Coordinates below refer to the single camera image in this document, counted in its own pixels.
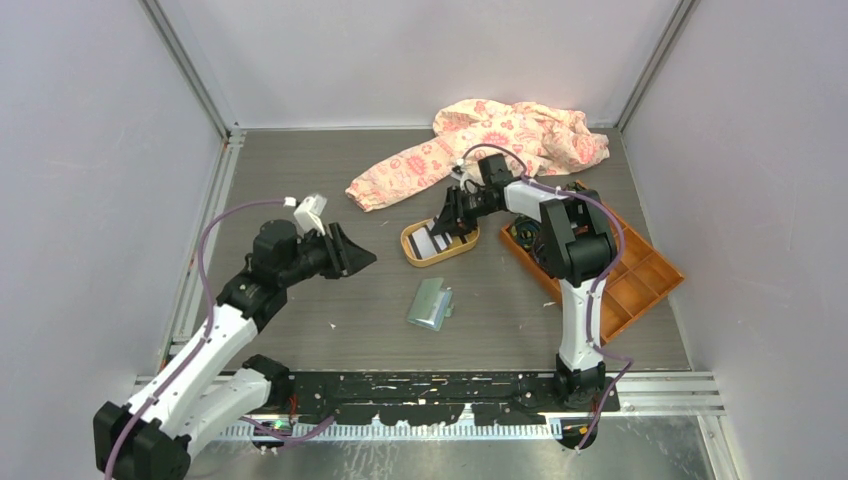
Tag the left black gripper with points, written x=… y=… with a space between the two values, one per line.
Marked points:
x=344 y=257

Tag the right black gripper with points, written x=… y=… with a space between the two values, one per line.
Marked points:
x=464 y=224

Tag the yellow oval tray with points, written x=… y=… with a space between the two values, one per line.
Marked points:
x=460 y=244

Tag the green card holder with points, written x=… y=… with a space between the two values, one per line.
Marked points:
x=432 y=304

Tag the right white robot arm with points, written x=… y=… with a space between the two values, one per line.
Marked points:
x=578 y=250

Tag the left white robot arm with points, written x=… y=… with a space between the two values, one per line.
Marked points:
x=160 y=429

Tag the rolled dark tie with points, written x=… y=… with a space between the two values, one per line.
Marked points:
x=525 y=232
x=539 y=254

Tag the rolled dark tie front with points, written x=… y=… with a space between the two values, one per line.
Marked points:
x=539 y=254

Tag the pink patterned garment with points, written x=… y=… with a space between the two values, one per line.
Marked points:
x=548 y=141

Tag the orange compartment organizer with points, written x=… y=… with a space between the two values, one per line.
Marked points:
x=641 y=280

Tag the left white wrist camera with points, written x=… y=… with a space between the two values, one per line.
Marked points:
x=307 y=212

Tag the aluminium frame rail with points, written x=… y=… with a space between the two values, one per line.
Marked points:
x=174 y=32

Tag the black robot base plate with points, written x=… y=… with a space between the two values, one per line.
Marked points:
x=421 y=398

